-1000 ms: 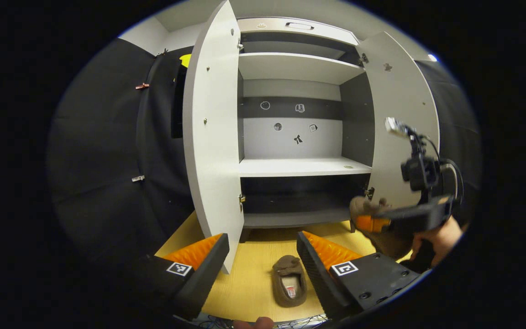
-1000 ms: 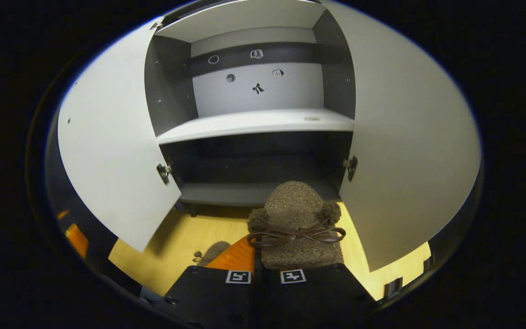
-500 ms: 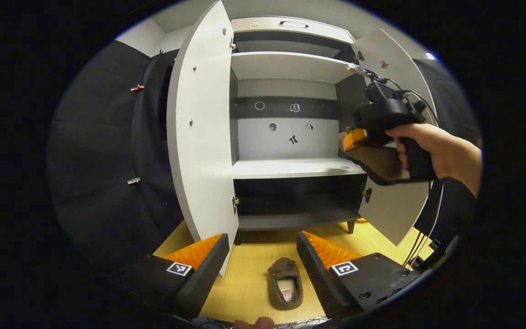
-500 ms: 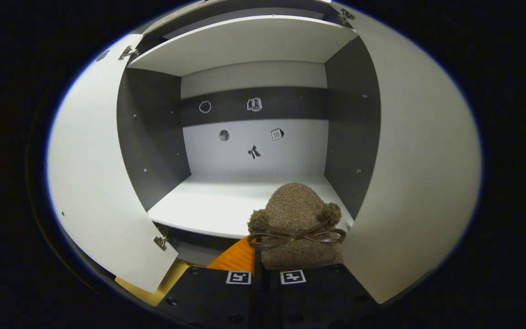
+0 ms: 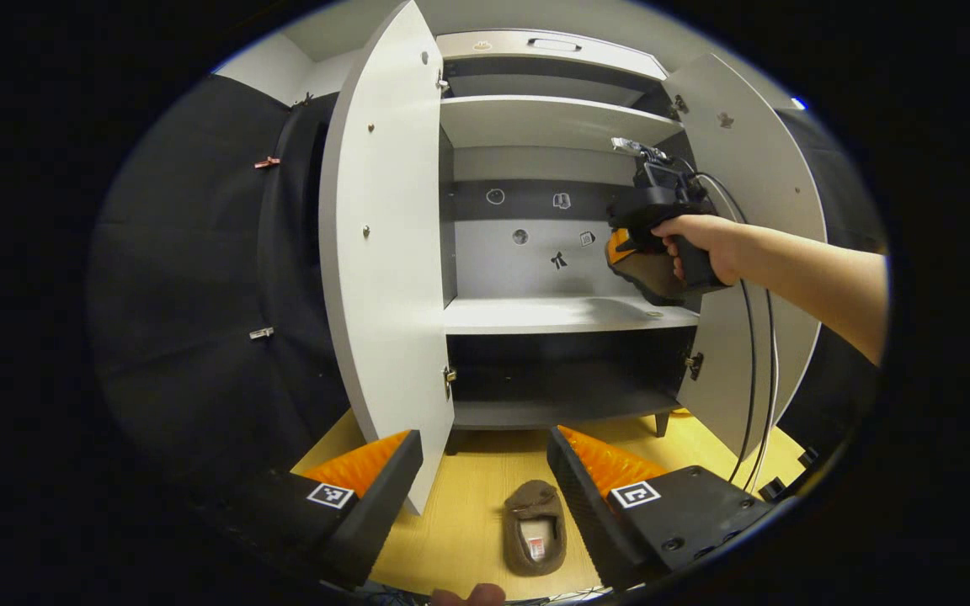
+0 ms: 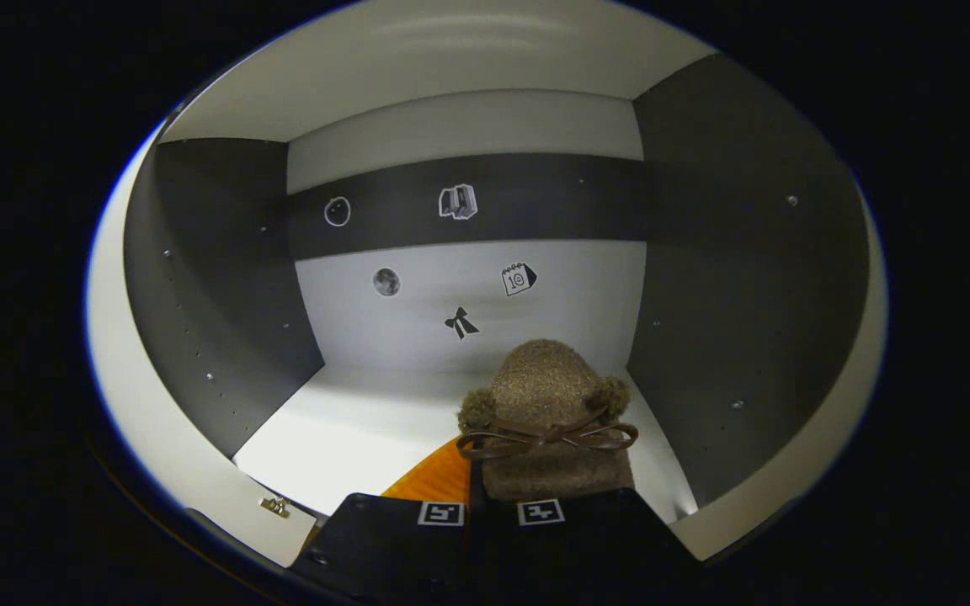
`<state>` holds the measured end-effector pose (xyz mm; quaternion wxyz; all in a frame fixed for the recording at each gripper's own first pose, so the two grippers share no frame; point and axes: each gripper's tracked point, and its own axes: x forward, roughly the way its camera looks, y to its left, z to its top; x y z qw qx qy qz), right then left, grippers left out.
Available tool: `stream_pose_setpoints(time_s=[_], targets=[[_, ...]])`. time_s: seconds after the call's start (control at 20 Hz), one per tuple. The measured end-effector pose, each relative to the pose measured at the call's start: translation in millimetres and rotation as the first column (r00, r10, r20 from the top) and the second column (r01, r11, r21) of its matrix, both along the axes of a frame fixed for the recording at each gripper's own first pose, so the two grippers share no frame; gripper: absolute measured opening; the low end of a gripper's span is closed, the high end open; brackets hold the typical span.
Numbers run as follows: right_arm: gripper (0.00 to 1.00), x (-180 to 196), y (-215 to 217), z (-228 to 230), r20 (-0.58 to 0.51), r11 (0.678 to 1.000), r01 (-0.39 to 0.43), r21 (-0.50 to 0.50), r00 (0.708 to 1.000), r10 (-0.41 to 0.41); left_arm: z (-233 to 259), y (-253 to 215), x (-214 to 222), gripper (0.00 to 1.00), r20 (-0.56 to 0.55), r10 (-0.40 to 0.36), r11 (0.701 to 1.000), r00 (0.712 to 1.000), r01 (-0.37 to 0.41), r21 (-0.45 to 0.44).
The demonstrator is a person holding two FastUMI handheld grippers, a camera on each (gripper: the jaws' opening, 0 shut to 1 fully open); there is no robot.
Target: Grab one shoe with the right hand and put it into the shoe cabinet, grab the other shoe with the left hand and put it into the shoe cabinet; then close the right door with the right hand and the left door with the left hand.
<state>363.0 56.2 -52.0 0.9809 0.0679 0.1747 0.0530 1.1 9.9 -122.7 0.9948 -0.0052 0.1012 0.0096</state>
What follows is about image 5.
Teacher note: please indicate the red clip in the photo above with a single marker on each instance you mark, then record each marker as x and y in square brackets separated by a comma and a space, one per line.
[267, 162]

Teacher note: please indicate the metal clip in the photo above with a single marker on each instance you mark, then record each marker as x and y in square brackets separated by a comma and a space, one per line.
[261, 333]

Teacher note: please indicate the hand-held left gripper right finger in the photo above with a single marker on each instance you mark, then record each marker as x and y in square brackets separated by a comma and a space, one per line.
[582, 505]

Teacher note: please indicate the black backdrop cloth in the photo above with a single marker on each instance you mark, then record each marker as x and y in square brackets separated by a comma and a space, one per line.
[834, 185]
[190, 295]

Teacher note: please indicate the white shoe cabinet door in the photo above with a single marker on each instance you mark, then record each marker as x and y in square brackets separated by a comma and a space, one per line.
[384, 252]
[780, 210]

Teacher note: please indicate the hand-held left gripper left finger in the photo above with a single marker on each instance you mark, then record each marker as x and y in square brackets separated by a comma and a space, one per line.
[375, 513]

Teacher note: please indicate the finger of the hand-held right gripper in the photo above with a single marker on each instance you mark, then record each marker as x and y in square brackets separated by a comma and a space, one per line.
[618, 251]

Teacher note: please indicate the white shoe cabinet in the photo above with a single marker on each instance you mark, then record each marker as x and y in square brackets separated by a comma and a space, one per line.
[552, 316]

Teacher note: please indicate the white cabinet drawer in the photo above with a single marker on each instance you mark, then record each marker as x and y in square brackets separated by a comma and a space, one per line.
[493, 50]

